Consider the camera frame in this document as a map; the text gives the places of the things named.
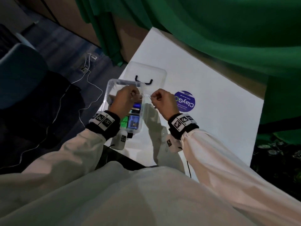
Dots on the person's right hand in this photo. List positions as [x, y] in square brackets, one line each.
[165, 104]

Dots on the person's left hand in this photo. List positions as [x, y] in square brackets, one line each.
[122, 102]

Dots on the person's right fingers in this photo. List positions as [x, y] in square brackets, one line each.
[157, 96]

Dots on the person's left fingers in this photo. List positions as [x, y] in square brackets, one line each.
[132, 91]

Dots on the person's right forearm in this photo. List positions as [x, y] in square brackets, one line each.
[223, 167]

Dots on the person's left forearm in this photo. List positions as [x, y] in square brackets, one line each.
[70, 154]

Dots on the clear plastic storage box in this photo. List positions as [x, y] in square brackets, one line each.
[111, 91]

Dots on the blue small box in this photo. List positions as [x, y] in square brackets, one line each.
[134, 121]

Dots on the round purple sticker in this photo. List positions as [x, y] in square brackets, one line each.
[187, 102]

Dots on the green small box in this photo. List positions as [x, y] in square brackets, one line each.
[124, 121]

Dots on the black wristband with marker tags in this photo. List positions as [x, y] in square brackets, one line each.
[182, 123]
[104, 121]

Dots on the green curtain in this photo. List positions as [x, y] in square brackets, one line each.
[211, 25]

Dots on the black bag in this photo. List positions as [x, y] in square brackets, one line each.
[42, 110]

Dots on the person's white garment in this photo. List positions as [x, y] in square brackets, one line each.
[117, 197]

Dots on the blue chair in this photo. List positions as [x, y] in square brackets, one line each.
[18, 72]

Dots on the dark floral fabric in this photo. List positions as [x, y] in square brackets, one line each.
[277, 162]

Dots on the white wrist camera unit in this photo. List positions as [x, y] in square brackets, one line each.
[120, 140]
[172, 144]

